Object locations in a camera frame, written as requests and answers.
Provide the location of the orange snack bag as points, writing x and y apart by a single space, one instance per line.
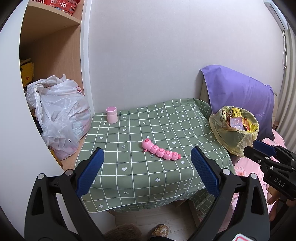
248 125

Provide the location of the white air conditioner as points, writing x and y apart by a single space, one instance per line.
277 14

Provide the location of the yellow lined trash bin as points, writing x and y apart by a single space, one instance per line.
235 141

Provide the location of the pink caterpillar toy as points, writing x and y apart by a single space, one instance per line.
148 146

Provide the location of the wooden shelf unit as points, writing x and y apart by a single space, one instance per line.
53 40

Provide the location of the right hand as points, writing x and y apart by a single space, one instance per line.
273 198

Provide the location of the lilac plastic wrapper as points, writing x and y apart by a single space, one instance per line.
236 123

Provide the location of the yellow box on shelf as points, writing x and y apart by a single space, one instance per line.
27 71

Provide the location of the yellow snack wrapper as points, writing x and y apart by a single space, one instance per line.
236 113

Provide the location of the green checkered tablecloth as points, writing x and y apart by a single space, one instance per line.
147 156

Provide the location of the red plastic basket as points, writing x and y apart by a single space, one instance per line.
66 6

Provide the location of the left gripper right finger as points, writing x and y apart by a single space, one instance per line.
239 211

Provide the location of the white plastic bag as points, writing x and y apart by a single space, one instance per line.
62 111

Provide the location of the purple pillow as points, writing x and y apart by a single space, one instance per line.
227 87

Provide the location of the pink small jar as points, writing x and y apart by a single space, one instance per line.
111 113

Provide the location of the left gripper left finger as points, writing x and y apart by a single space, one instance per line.
44 220

